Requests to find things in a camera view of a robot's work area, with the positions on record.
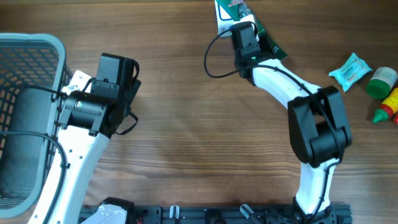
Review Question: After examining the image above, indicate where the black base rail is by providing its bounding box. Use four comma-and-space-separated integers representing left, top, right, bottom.
79, 195, 353, 224

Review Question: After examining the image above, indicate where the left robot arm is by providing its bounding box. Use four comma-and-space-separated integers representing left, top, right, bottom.
29, 53, 141, 223

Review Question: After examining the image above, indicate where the green glove package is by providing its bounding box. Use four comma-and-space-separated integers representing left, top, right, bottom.
216, 0, 287, 60

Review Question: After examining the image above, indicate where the green lid spice jar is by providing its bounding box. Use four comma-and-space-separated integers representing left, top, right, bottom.
366, 67, 397, 99

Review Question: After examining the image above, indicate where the red sauce bottle green cap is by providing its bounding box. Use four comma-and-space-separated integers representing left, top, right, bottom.
372, 88, 397, 123

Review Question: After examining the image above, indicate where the white barcode scanner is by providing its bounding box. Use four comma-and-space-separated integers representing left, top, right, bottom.
214, 0, 234, 34

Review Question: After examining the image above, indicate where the grey plastic mesh basket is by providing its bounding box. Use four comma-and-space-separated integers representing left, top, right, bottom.
1, 33, 72, 218

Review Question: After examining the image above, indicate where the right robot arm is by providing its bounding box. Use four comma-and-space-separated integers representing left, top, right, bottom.
229, 22, 353, 223

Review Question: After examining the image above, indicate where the teal wet wipes pack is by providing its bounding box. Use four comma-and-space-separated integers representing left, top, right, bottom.
328, 53, 372, 92

